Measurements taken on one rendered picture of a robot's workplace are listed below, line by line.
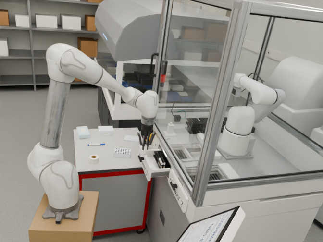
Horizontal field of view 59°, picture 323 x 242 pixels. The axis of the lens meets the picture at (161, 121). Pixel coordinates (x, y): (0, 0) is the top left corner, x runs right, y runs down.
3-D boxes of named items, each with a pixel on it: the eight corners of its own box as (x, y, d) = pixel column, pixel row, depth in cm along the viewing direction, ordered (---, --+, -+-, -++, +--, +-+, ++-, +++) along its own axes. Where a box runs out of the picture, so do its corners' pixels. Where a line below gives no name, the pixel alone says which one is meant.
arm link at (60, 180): (56, 214, 142) (54, 179, 132) (40, 194, 153) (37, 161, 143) (85, 200, 153) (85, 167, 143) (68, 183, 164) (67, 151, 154)
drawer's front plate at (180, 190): (183, 213, 167) (186, 199, 162) (167, 182, 192) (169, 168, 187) (185, 212, 168) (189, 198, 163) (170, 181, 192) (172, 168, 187)
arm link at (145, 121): (157, 117, 177) (156, 126, 180) (153, 111, 185) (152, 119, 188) (143, 118, 174) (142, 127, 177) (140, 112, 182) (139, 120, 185)
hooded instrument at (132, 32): (107, 187, 301) (118, 9, 224) (92, 112, 458) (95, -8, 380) (209, 177, 340) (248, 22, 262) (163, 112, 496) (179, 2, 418)
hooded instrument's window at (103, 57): (113, 109, 264) (116, 61, 245) (95, 58, 415) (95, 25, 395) (221, 108, 301) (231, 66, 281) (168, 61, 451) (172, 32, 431)
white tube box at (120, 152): (113, 157, 220) (113, 152, 218) (114, 151, 228) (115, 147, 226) (129, 158, 221) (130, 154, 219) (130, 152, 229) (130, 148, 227)
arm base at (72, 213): (39, 224, 142) (38, 216, 140) (51, 195, 162) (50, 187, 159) (76, 226, 144) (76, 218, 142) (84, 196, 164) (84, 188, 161)
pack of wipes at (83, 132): (90, 138, 241) (90, 133, 239) (79, 139, 237) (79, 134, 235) (87, 129, 253) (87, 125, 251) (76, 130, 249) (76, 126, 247)
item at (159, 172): (150, 177, 191) (151, 170, 188) (141, 156, 213) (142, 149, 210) (203, 173, 204) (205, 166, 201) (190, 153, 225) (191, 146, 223)
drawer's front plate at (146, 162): (147, 181, 190) (149, 167, 185) (138, 157, 214) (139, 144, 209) (150, 181, 190) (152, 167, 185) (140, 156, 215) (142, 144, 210)
